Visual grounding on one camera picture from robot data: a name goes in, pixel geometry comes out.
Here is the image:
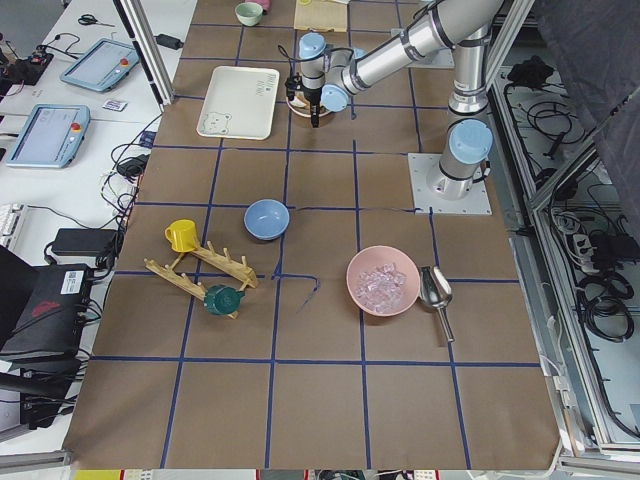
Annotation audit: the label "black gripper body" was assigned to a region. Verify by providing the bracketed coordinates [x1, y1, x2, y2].
[284, 73, 323, 106]

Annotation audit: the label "cream round plate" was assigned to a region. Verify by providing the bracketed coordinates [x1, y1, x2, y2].
[286, 91, 331, 119]

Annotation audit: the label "bread slice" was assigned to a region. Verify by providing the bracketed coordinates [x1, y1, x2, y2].
[290, 94, 309, 110]

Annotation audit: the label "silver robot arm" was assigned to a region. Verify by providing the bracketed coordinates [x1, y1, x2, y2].
[285, 1, 501, 201]

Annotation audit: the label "cream bear tray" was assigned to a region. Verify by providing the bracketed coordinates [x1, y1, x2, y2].
[196, 66, 280, 140]

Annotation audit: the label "wooden cutting board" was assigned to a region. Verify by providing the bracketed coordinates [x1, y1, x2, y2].
[294, 0, 348, 32]

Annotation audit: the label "light green bowl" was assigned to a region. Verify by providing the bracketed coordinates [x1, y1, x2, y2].
[235, 1, 263, 27]

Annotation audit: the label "pink cloth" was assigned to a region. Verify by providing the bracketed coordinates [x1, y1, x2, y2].
[255, 0, 271, 14]

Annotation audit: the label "blue bowl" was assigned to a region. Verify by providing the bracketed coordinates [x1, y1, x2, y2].
[244, 199, 290, 241]

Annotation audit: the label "black power adapter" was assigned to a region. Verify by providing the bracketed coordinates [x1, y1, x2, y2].
[155, 34, 184, 50]

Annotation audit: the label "yellow mug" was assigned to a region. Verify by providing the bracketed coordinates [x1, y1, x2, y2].
[164, 219, 200, 253]

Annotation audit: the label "wooden mug rack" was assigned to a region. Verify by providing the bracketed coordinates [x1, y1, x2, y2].
[144, 240, 259, 319]

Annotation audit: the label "small card box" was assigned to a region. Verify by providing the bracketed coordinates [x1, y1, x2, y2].
[103, 99, 127, 112]

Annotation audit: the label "pink bowl with ice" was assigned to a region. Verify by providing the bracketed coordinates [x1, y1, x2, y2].
[346, 246, 420, 317]

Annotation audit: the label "far teach pendant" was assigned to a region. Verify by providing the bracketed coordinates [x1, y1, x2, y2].
[60, 38, 139, 92]

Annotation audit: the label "teach pendant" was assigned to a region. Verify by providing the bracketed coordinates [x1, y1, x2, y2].
[6, 104, 91, 169]
[60, 38, 139, 92]

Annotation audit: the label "dark green mug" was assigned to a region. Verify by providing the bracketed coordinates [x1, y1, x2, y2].
[203, 285, 245, 318]

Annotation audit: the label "metal scoop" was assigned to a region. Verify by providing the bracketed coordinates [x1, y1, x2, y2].
[419, 266, 455, 343]

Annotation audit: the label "black scissors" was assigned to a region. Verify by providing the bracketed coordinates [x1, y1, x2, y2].
[77, 14, 113, 27]

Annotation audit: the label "near teach pendant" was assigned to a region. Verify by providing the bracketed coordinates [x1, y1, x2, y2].
[6, 104, 91, 169]

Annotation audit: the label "black power brick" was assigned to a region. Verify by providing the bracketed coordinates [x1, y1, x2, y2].
[51, 228, 116, 257]

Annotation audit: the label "black computer box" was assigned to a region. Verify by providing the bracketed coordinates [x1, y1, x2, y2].
[1, 247, 93, 361]

